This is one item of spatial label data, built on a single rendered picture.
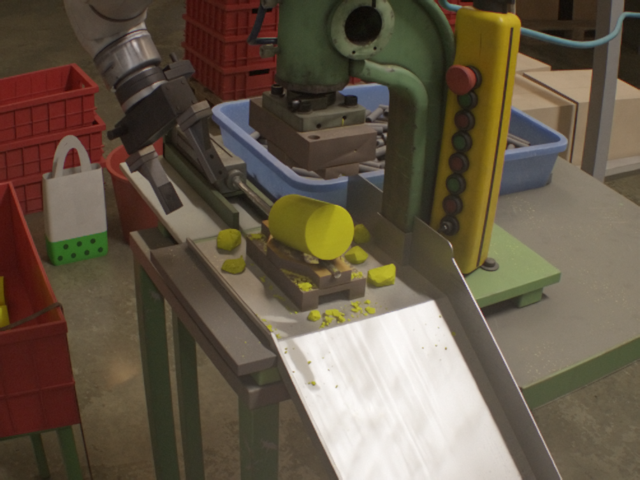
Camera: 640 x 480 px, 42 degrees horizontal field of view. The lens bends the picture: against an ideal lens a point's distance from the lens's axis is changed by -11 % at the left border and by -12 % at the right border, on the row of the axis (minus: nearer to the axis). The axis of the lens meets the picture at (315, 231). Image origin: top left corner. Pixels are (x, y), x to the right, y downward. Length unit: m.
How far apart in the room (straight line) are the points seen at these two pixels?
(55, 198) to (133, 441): 1.09
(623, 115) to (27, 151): 2.30
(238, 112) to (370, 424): 0.81
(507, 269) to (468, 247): 0.09
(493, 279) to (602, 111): 1.43
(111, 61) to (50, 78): 2.73
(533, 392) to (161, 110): 0.62
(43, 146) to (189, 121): 2.48
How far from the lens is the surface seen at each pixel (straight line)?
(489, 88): 1.19
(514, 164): 1.63
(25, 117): 3.61
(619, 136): 3.07
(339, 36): 1.07
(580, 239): 1.55
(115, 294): 3.14
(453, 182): 1.23
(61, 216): 3.27
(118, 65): 1.25
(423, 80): 1.21
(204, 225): 1.37
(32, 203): 3.74
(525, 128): 1.80
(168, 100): 1.21
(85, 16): 1.25
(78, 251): 3.34
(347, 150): 1.10
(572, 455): 2.56
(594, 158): 2.71
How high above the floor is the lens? 1.62
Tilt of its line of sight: 27 degrees down
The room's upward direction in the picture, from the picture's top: 3 degrees clockwise
